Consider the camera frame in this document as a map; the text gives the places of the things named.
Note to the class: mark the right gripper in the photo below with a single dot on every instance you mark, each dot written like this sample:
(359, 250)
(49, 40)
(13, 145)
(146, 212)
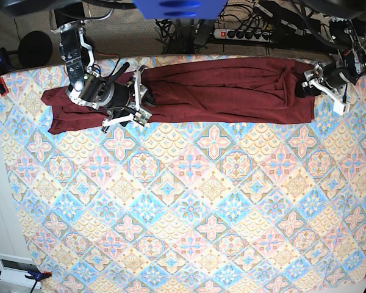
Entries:
(92, 92)

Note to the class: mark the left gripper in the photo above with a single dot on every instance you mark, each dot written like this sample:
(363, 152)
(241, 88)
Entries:
(334, 77)

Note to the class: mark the maroon t-shirt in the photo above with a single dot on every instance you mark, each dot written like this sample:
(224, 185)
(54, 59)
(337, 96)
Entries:
(249, 90)

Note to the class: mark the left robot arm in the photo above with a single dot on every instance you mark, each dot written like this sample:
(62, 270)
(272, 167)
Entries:
(344, 36)

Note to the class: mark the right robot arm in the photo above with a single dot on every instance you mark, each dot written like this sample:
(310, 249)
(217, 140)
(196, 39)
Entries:
(76, 50)

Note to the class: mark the black round stool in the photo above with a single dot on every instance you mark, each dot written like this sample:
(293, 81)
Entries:
(35, 49)

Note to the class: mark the white power strip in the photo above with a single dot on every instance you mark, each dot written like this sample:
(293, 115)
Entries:
(253, 35)

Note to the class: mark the patterned tablecloth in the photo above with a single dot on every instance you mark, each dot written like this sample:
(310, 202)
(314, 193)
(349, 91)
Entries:
(190, 207)

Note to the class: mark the left table clamp lower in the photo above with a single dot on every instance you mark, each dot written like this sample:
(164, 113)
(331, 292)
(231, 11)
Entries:
(33, 276)

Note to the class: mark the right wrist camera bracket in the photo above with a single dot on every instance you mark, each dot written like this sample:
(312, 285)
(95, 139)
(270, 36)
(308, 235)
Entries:
(126, 103)

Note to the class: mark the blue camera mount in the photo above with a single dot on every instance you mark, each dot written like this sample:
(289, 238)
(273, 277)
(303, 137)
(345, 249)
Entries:
(180, 9)

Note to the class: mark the white wall vent panel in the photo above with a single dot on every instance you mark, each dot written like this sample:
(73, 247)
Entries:
(10, 262)

